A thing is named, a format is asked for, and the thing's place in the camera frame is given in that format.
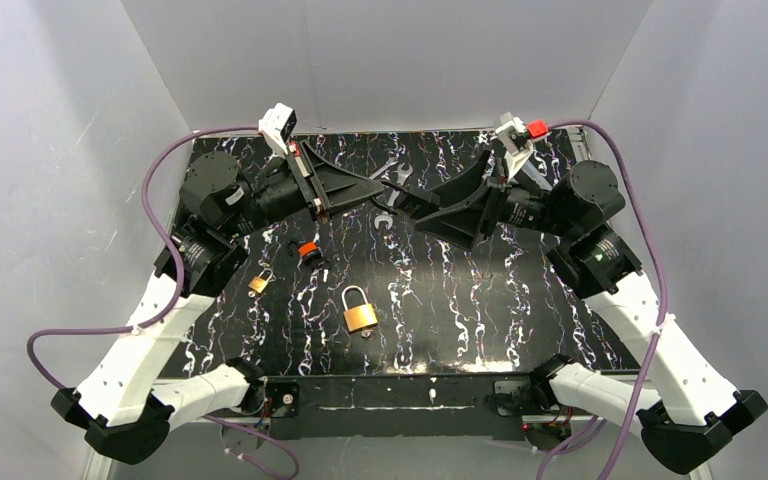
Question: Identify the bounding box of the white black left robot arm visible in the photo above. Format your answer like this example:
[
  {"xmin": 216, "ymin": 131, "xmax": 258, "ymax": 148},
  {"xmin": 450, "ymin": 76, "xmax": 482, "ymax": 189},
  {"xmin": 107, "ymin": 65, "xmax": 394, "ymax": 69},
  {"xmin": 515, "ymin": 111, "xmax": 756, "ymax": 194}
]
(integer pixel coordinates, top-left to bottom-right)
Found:
[{"xmin": 51, "ymin": 142, "xmax": 383, "ymax": 465}]

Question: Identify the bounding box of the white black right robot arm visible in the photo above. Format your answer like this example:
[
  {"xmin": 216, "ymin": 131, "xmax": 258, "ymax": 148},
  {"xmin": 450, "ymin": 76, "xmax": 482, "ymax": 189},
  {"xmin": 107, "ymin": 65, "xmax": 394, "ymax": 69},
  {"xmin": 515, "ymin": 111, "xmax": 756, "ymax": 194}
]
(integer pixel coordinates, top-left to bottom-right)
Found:
[{"xmin": 397, "ymin": 155, "xmax": 768, "ymax": 474}]

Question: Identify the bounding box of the small silver wrench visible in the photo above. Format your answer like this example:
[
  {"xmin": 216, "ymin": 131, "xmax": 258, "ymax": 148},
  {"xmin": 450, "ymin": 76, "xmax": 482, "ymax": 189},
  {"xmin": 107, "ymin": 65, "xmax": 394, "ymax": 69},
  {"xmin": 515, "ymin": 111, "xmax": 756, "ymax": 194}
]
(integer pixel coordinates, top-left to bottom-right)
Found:
[{"xmin": 368, "ymin": 158, "xmax": 398, "ymax": 180}]

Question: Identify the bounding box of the orange black padlock with keys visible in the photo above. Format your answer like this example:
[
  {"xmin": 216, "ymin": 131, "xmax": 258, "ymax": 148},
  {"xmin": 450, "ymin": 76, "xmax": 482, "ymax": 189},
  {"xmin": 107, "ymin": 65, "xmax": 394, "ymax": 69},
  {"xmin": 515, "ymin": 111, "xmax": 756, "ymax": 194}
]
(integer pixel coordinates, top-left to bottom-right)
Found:
[{"xmin": 286, "ymin": 240, "xmax": 332, "ymax": 276}]

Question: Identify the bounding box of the large silver wrench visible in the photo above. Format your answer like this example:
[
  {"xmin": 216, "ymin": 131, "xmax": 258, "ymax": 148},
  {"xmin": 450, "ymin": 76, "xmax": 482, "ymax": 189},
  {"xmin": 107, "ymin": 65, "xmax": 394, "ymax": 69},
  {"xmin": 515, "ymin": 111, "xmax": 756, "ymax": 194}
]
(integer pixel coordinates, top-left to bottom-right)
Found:
[{"xmin": 373, "ymin": 163, "xmax": 413, "ymax": 230}]

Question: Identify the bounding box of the small brass padlock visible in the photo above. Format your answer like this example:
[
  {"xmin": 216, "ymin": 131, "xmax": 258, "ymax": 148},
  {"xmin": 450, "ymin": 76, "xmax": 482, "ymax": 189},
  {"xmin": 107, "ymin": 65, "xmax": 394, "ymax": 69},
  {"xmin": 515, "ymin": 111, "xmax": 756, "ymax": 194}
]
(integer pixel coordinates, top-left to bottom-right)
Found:
[{"xmin": 248, "ymin": 268, "xmax": 274, "ymax": 298}]

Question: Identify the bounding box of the large brass padlock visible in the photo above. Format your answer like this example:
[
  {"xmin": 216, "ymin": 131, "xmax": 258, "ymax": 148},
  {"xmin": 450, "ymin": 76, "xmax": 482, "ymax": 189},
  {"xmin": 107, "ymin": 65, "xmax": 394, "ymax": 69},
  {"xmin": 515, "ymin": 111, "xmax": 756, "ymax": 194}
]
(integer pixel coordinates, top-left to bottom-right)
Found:
[{"xmin": 341, "ymin": 285, "xmax": 378, "ymax": 334}]

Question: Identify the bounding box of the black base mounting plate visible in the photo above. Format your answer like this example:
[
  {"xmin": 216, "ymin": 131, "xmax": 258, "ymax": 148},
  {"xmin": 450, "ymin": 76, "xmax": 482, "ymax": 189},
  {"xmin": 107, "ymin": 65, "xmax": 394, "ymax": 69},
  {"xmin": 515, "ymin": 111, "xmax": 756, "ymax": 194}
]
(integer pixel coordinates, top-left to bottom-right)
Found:
[{"xmin": 201, "ymin": 374, "xmax": 577, "ymax": 442}]

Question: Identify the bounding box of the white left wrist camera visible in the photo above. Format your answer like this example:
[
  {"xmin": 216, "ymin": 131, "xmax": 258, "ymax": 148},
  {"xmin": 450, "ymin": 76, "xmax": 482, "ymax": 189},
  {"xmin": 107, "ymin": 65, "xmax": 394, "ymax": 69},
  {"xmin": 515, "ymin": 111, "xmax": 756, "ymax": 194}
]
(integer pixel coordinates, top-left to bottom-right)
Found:
[{"xmin": 257, "ymin": 102, "xmax": 297, "ymax": 158}]

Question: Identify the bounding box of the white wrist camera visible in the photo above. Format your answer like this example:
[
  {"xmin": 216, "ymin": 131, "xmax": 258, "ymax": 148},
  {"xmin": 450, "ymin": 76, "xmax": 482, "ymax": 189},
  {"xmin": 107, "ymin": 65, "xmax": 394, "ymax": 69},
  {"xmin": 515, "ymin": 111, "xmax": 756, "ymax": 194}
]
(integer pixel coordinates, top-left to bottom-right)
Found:
[
  {"xmin": 494, "ymin": 112, "xmax": 550, "ymax": 189},
  {"xmin": 257, "ymin": 102, "xmax": 297, "ymax": 158}
]

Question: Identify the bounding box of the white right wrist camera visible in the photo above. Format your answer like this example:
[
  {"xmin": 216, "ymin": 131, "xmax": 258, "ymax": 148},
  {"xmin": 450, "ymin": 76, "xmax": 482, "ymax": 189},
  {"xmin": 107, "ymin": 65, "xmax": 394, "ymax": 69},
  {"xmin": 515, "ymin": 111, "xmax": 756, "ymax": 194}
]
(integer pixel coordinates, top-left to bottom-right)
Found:
[{"xmin": 494, "ymin": 112, "xmax": 550, "ymax": 189}]

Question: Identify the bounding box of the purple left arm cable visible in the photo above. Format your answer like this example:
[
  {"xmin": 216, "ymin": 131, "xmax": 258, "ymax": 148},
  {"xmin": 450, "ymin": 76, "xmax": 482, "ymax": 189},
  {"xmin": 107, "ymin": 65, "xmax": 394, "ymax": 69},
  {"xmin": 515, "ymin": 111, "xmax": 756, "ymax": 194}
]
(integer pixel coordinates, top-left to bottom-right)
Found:
[{"xmin": 26, "ymin": 125, "xmax": 300, "ymax": 480}]

